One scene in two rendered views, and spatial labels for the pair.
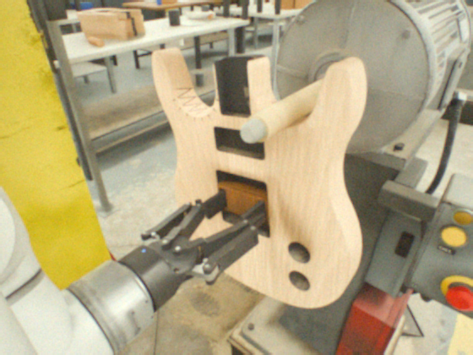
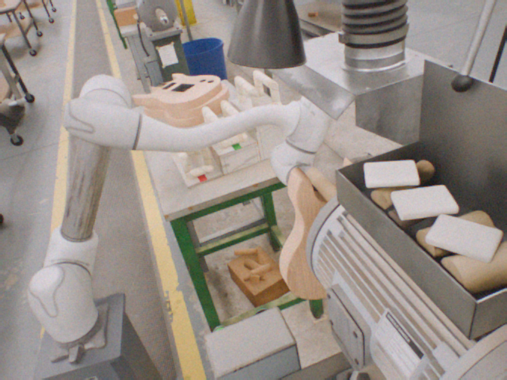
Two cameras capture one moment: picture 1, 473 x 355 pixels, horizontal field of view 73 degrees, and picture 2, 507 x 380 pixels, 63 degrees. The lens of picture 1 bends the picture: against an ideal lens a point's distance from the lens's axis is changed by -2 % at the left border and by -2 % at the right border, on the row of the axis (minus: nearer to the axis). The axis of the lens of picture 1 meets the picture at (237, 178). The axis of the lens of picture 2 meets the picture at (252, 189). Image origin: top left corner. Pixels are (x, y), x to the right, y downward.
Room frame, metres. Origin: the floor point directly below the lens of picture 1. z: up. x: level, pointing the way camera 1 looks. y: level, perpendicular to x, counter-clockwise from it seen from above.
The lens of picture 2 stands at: (0.71, -0.73, 1.79)
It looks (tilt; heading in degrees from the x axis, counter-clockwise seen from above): 35 degrees down; 128
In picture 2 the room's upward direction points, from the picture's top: 12 degrees counter-clockwise
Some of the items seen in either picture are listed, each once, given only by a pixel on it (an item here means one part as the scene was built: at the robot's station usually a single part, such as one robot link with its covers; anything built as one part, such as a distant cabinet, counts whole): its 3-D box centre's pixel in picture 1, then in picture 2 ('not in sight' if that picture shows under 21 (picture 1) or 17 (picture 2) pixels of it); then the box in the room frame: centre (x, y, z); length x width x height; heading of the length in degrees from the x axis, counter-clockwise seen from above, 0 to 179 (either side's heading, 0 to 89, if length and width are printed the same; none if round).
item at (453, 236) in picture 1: (453, 234); not in sight; (0.35, -0.32, 1.07); 0.03 x 0.01 x 0.03; 51
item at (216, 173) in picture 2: not in sight; (196, 165); (-0.37, 0.30, 0.94); 0.27 x 0.15 x 0.01; 145
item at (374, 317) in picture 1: (378, 312); not in sight; (0.60, -0.44, 0.49); 0.25 x 0.12 x 0.37; 141
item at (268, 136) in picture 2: not in sight; (261, 124); (-0.18, 0.55, 1.02); 0.27 x 0.15 x 0.17; 145
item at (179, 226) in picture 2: not in sight; (204, 294); (-0.28, 0.05, 0.45); 0.05 x 0.05 x 0.90; 51
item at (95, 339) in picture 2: not in sight; (78, 332); (-0.38, -0.41, 0.73); 0.22 x 0.18 x 0.06; 134
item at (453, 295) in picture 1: (461, 294); not in sight; (0.31, -0.35, 0.97); 0.04 x 0.04 x 0.04; 51
